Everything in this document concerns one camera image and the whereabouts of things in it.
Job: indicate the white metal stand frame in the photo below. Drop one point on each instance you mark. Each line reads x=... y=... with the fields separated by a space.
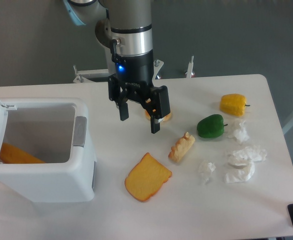
x=85 y=76

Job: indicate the green bell pepper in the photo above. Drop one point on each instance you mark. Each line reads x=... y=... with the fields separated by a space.
x=212 y=126

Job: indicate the orange bread inside can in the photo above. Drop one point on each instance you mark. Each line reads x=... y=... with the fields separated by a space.
x=10 y=154

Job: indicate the orange toast slice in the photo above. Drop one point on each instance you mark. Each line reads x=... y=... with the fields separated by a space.
x=146 y=178

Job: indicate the small crumpled white tissue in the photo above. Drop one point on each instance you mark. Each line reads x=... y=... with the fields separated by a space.
x=206 y=170

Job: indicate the knotted bread roll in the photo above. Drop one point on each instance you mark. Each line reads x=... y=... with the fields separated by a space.
x=164 y=119

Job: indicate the yellow bell pepper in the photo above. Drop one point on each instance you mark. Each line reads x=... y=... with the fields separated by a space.
x=233 y=104

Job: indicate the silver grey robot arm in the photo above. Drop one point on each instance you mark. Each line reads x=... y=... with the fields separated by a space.
x=126 y=32

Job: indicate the beige pastry piece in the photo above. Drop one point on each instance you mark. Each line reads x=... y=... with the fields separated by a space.
x=181 y=147

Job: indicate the large crumpled white tissue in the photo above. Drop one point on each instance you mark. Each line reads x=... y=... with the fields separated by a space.
x=242 y=163

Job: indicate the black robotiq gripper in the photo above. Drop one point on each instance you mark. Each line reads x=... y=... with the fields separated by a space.
x=133 y=80

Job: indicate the white trash can body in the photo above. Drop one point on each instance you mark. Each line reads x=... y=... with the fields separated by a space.
x=56 y=131

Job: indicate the crumpled tissue near peppers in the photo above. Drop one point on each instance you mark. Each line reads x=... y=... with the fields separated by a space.
x=238 y=131

